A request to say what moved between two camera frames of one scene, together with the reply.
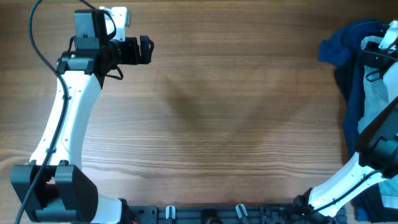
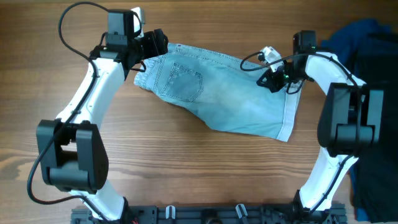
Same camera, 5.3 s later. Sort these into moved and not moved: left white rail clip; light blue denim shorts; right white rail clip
Moved: light blue denim shorts
Not moved: right white rail clip; left white rail clip
